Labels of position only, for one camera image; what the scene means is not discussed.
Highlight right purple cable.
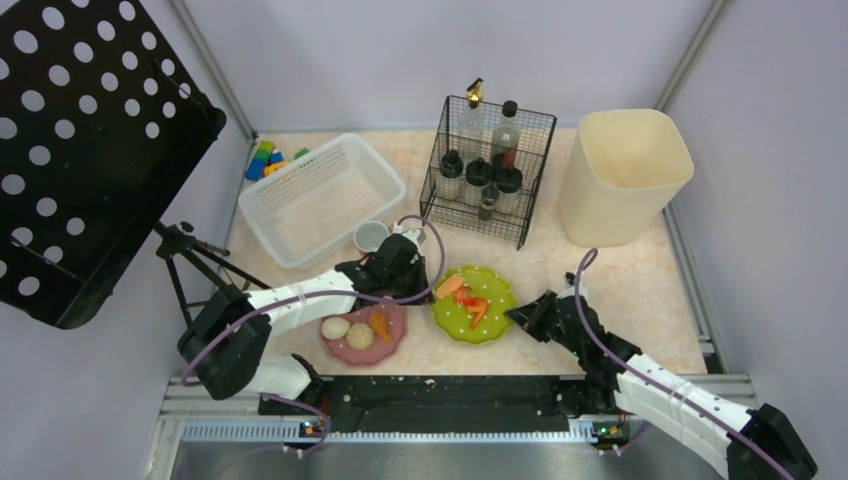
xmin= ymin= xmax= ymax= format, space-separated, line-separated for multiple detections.
xmin=573 ymin=248 xmax=796 ymax=480

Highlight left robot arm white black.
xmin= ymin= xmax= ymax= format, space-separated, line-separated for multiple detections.
xmin=179 ymin=228 xmax=432 ymax=400

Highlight colourful toy blocks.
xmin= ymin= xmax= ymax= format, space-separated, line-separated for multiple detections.
xmin=244 ymin=141 xmax=291 ymax=181

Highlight pink polka dot plate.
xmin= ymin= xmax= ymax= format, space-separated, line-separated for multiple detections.
xmin=319 ymin=304 xmax=407 ymax=367

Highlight orange chicken wing toy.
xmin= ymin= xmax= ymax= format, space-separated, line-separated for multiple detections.
xmin=465 ymin=297 xmax=489 ymax=330

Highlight white plastic basket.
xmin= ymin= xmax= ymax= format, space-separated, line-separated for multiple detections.
xmin=238 ymin=133 xmax=406 ymax=269

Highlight glass shaker black lid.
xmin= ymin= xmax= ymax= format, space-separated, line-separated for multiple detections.
xmin=436 ymin=149 xmax=464 ymax=200
xmin=495 ymin=166 xmax=523 ymax=214
xmin=464 ymin=157 xmax=493 ymax=205

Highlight red shrimp toy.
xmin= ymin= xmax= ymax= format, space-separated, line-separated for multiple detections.
xmin=453 ymin=285 xmax=479 ymax=308

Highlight green polka dot plate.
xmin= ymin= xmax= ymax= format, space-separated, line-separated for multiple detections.
xmin=431 ymin=264 xmax=517 ymax=345

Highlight dark sauce bottle black cap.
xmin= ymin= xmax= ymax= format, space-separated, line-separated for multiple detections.
xmin=491 ymin=100 xmax=521 ymax=171

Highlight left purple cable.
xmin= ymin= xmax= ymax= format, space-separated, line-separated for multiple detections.
xmin=180 ymin=214 xmax=447 ymax=458

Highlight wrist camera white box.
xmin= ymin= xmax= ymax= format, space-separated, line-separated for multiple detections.
xmin=558 ymin=271 xmax=576 ymax=298
xmin=391 ymin=223 xmax=427 ymax=249

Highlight black camera tripod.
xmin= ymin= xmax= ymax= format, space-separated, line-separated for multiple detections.
xmin=153 ymin=221 xmax=270 ymax=327

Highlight black wire basket rack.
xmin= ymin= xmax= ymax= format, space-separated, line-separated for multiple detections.
xmin=419 ymin=95 xmax=557 ymax=248

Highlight small pepper jar black lid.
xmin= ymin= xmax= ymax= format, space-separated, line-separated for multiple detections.
xmin=478 ymin=185 xmax=500 ymax=221

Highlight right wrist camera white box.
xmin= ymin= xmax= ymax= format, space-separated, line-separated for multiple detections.
xmin=558 ymin=271 xmax=576 ymax=298

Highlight orange fried chicken piece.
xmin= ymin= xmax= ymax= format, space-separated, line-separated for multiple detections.
xmin=367 ymin=312 xmax=393 ymax=342

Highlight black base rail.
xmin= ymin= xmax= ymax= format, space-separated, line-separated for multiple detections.
xmin=258 ymin=374 xmax=598 ymax=436

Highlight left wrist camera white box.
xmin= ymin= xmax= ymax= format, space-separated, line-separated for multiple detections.
xmin=391 ymin=223 xmax=427 ymax=249

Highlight beige plastic bin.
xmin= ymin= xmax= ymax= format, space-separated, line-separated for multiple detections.
xmin=558 ymin=109 xmax=694 ymax=247

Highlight purple cable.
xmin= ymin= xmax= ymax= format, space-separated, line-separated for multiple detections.
xmin=573 ymin=248 xmax=796 ymax=480
xmin=180 ymin=214 xmax=447 ymax=458

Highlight white egg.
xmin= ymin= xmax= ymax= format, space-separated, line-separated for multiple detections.
xmin=321 ymin=317 xmax=351 ymax=341

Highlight black perforated metal panel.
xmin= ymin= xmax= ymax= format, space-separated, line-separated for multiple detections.
xmin=1 ymin=1 xmax=226 ymax=330

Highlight pink mug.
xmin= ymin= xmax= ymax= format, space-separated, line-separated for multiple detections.
xmin=353 ymin=220 xmax=393 ymax=254

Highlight beige round bun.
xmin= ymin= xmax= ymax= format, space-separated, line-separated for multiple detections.
xmin=345 ymin=323 xmax=375 ymax=351

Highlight orange melon slice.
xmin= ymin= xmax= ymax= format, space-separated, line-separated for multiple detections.
xmin=435 ymin=274 xmax=465 ymax=299

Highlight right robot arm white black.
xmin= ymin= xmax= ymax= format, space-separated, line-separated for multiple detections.
xmin=505 ymin=291 xmax=819 ymax=479

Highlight glass oil bottle gold spout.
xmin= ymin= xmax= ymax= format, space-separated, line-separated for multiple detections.
xmin=456 ymin=78 xmax=484 ymax=164

